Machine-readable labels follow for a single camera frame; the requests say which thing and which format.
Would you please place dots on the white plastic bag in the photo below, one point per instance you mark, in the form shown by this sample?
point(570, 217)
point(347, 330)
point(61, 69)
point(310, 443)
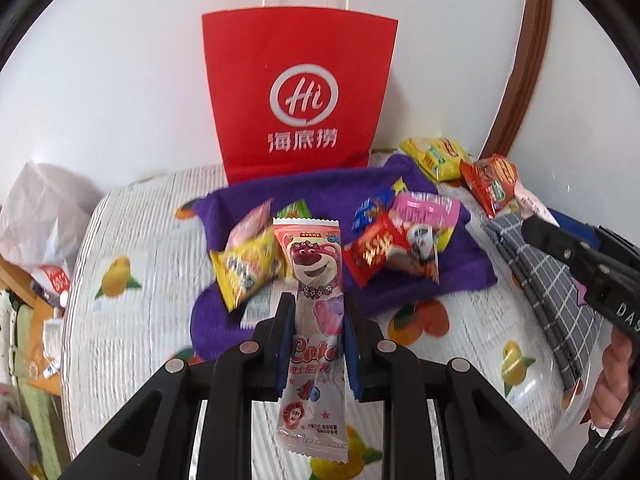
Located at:
point(40, 210)

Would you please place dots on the brown wooden door frame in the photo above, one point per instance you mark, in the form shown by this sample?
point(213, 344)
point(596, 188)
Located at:
point(520, 60)

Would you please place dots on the blue snack packet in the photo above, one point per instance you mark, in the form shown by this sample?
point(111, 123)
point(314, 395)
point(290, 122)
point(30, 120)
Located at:
point(367, 212)

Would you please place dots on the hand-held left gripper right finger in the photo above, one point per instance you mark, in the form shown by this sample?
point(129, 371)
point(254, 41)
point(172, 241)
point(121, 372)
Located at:
point(352, 360)

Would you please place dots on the red chips bag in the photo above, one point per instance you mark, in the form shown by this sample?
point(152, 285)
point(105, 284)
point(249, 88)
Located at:
point(492, 185)

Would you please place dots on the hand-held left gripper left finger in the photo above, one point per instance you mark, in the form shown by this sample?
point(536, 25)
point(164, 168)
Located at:
point(285, 345)

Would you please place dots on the grey plaid cloth pink star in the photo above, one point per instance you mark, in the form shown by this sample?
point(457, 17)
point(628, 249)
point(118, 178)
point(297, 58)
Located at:
point(555, 290)

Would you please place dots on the pink bear candy packet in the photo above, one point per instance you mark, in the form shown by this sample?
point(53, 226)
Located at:
point(312, 265)

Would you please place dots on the light green cloth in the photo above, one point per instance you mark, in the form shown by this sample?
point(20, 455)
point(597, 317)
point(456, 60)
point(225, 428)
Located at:
point(45, 420)

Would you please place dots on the purple towel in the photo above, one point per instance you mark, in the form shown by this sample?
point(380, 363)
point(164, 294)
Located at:
point(450, 270)

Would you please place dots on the wooden furniture frame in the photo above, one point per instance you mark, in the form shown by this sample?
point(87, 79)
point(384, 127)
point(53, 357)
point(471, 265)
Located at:
point(45, 360)

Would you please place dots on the yellow chips bag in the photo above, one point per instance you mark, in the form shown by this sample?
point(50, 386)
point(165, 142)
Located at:
point(435, 157)

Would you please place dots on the person's right hand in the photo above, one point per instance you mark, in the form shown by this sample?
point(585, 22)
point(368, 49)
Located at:
point(612, 385)

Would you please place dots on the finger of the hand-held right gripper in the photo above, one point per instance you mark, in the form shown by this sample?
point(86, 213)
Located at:
point(560, 245)
point(580, 227)

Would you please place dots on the large pink snack bag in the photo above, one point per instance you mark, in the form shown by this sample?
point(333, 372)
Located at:
point(425, 207)

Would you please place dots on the panda print snack packet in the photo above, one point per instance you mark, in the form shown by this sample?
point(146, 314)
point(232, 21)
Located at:
point(420, 245)

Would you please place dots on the green triangular snack packet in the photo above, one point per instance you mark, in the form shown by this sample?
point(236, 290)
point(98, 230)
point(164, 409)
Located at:
point(297, 208)

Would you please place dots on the yellow triangular snack packet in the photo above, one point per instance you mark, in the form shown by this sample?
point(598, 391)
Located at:
point(245, 267)

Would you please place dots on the red snack packet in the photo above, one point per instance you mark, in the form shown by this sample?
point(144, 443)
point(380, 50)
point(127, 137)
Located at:
point(372, 250)

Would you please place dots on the red paper bag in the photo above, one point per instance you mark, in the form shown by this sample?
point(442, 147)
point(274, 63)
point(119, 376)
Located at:
point(300, 60)

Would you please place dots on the fruit printed tablecloth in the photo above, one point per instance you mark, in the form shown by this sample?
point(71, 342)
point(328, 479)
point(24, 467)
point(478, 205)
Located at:
point(150, 310)

